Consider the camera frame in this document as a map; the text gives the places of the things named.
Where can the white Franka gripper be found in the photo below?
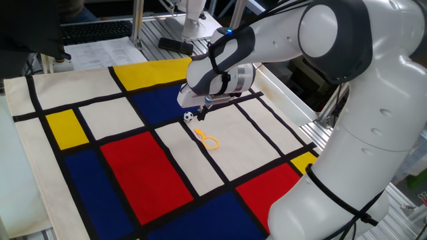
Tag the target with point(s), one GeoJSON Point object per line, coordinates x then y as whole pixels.
{"type": "Point", "coordinates": [188, 100]}

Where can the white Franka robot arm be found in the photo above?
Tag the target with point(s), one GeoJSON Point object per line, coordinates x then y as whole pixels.
{"type": "Point", "coordinates": [367, 133]}

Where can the small black-white soccer ball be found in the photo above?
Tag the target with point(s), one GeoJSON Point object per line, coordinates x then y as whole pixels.
{"type": "Point", "coordinates": [188, 116]}

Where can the black phone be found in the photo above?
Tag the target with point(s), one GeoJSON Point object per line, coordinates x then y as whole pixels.
{"type": "Point", "coordinates": [175, 46]}

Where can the Mondrian pattern colour-block cloth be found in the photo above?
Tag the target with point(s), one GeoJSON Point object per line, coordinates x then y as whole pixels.
{"type": "Point", "coordinates": [143, 173]}

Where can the white printed paper sheets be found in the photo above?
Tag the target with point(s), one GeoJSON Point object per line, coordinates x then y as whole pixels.
{"type": "Point", "coordinates": [103, 53]}

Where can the black computer keyboard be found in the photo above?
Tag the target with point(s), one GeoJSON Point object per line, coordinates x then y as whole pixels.
{"type": "Point", "coordinates": [96, 31]}

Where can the green plastic object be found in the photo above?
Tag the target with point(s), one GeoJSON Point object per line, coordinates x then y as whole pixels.
{"type": "Point", "coordinates": [417, 180]}

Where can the silver wrist camera blue cap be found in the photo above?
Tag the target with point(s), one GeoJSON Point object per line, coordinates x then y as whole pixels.
{"type": "Point", "coordinates": [218, 99]}

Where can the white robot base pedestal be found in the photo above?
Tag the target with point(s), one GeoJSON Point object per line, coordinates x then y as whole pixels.
{"type": "Point", "coordinates": [193, 26]}

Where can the aluminium frame post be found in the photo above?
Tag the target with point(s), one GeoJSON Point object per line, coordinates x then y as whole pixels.
{"type": "Point", "coordinates": [237, 13]}
{"type": "Point", "coordinates": [137, 23]}

